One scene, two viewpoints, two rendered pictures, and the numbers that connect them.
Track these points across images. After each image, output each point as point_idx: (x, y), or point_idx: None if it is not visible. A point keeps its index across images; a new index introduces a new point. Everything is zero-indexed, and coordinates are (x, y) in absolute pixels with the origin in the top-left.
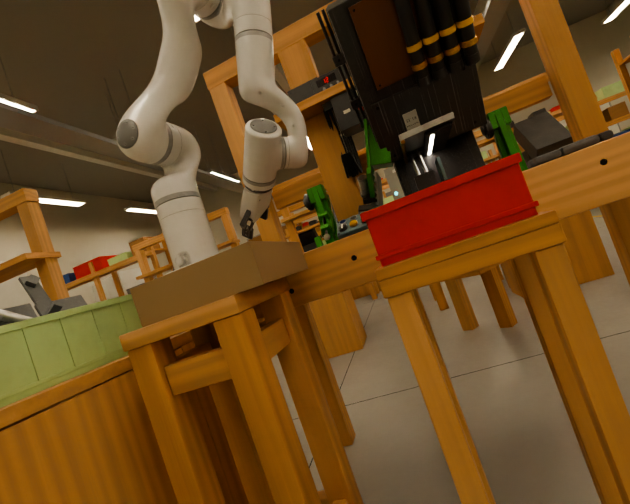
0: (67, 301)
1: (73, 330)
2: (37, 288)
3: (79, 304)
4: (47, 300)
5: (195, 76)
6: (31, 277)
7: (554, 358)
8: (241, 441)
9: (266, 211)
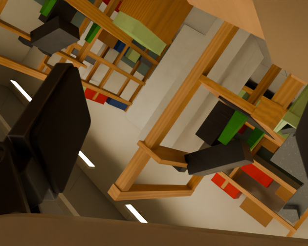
0: (292, 169)
1: None
2: (296, 202)
3: (287, 155)
4: (306, 187)
5: None
6: (290, 217)
7: None
8: None
9: (39, 133)
